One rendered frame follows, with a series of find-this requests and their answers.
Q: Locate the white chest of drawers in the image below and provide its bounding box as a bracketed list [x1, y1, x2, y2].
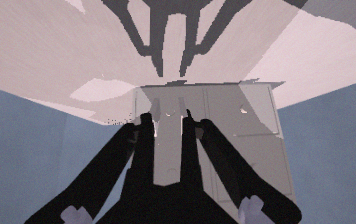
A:
[132, 84, 297, 207]

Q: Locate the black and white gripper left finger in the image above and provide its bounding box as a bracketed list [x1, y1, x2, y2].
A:
[24, 98, 161, 224]

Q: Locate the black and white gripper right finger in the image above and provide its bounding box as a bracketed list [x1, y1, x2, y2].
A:
[178, 97, 302, 224]

